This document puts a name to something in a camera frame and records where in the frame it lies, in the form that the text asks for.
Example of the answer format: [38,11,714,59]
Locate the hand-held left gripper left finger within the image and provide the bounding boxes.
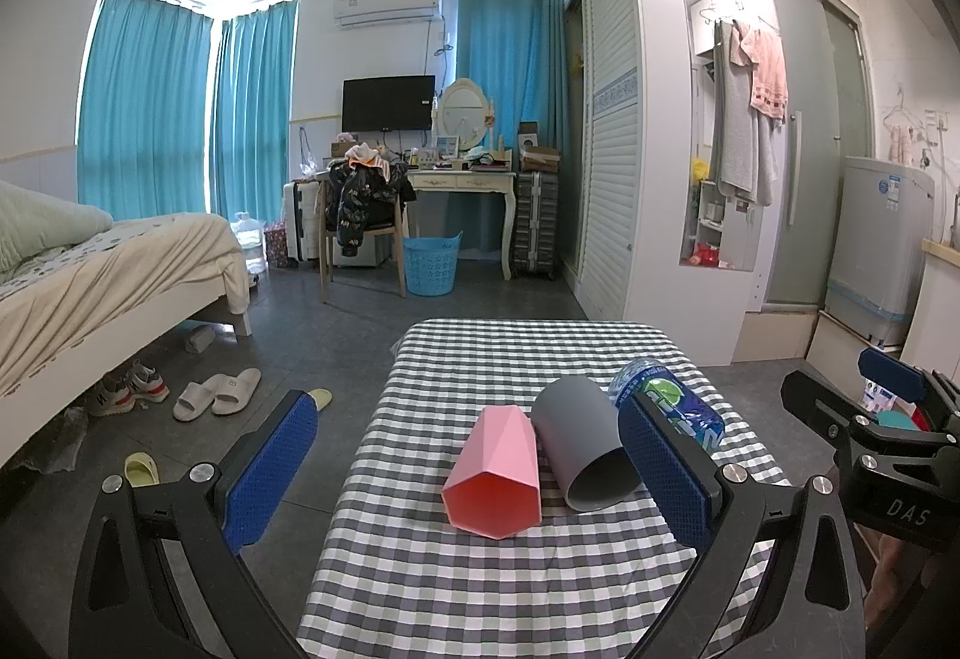
[70,391,320,659]

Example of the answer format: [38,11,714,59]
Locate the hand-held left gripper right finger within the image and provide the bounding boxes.
[617,394,869,659]

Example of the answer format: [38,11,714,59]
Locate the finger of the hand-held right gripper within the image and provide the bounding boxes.
[859,347,960,433]
[779,369,960,474]

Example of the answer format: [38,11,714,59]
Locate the grey cup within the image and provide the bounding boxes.
[531,377,647,512]

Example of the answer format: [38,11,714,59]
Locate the pink faceted cup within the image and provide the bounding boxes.
[441,405,543,541]

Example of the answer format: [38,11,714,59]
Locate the person's right forearm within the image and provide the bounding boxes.
[866,528,960,634]

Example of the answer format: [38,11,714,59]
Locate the blue plastic bottle green label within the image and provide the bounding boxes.
[607,357,726,456]

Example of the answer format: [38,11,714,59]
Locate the white slipper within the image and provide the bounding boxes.
[211,367,264,417]
[172,379,227,423]

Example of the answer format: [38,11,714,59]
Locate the white washing machine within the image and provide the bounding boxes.
[824,155,938,353]

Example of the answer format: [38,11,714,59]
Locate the white orange sneaker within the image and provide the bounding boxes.
[88,380,130,418]
[123,363,170,406]

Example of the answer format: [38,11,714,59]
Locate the grey white checkered tablecloth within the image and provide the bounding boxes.
[296,319,872,659]

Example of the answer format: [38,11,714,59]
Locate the wooden chair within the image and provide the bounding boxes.
[318,177,410,304]

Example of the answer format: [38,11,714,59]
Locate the red dotted gift bag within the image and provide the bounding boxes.
[263,219,298,271]

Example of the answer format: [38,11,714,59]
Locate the clear water jug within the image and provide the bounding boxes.
[232,210,269,276]

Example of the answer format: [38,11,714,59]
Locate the bed with beige sheet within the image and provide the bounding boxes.
[0,179,256,474]

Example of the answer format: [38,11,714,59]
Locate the frosted glass sliding door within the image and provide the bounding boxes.
[756,0,876,316]

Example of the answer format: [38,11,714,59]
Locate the white suitcase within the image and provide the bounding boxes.
[283,178,326,265]

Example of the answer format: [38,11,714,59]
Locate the blue plastic laundry basket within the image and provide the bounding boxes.
[402,230,464,298]

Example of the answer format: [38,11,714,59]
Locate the dark ribbed suitcase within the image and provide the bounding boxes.
[511,170,562,280]

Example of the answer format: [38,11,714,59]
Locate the black jacket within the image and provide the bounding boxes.
[325,159,418,258]

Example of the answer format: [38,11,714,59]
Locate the grey hanging towel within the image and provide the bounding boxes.
[710,19,778,208]

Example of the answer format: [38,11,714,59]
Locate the clear plastic bag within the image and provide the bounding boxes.
[298,129,326,181]

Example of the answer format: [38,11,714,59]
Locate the pink hanging towel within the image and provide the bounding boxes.
[730,20,789,122]

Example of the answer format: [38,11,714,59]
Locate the orange white clothes pile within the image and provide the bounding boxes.
[344,140,392,170]

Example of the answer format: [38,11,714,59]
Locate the white wardrobe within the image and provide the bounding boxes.
[562,0,775,369]

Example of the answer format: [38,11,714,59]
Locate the pale green duvet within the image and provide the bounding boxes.
[0,179,115,274]

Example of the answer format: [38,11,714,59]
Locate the white vanity desk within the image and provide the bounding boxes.
[405,166,519,282]

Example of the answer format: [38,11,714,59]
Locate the narrow teal curtain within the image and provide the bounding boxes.
[209,0,300,226]

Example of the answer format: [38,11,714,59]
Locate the black television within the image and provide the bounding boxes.
[342,74,437,133]

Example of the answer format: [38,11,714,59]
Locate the wide teal curtain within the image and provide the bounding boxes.
[76,0,214,214]

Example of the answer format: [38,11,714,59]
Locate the oval white vanity mirror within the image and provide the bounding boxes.
[436,77,490,154]

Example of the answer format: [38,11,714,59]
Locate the tall teal curtain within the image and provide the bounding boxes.
[457,0,571,255]

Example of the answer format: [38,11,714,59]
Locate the white air conditioner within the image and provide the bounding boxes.
[331,0,444,31]

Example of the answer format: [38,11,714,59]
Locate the wire clothes hanger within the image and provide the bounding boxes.
[880,88,932,136]

